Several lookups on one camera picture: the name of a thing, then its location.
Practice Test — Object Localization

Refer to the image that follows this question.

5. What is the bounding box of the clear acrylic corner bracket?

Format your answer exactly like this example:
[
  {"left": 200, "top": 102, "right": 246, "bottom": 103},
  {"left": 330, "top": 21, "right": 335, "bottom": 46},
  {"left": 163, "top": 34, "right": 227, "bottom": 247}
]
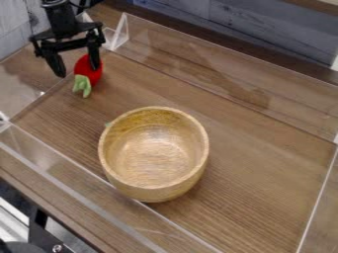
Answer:
[{"left": 79, "top": 13, "right": 129, "bottom": 52}]

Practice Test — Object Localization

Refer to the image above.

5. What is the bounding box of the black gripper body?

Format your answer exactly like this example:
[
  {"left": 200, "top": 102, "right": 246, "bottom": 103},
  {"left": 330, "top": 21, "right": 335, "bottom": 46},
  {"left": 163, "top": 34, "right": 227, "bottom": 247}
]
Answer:
[{"left": 29, "top": 22, "right": 91, "bottom": 57}]

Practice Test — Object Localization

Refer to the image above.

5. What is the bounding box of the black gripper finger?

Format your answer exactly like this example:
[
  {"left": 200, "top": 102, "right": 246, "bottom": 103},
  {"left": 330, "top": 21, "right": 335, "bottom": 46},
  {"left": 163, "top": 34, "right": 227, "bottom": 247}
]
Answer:
[
  {"left": 87, "top": 39, "right": 100, "bottom": 70},
  {"left": 44, "top": 49, "right": 65, "bottom": 78}
]

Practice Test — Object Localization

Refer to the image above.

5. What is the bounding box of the red plush strawberry toy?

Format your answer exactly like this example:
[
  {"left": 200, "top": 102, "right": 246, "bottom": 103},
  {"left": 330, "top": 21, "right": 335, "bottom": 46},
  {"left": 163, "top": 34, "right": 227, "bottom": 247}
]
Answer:
[{"left": 72, "top": 54, "right": 103, "bottom": 98}]

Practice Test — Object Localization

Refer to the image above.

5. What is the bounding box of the black table leg bracket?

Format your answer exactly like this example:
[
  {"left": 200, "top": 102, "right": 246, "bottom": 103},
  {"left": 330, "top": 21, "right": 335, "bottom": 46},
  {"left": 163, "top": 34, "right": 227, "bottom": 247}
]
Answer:
[{"left": 28, "top": 209, "right": 75, "bottom": 253}]

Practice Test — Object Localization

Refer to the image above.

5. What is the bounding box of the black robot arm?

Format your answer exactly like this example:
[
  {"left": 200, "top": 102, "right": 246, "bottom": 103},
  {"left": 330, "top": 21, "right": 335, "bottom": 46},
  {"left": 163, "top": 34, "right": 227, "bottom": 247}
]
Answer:
[{"left": 29, "top": 0, "right": 105, "bottom": 77}]

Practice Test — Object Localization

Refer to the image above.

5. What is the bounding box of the wooden bowl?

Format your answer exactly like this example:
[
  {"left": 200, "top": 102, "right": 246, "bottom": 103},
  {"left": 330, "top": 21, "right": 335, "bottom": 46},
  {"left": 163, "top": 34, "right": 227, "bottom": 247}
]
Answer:
[{"left": 97, "top": 106, "right": 210, "bottom": 203}]

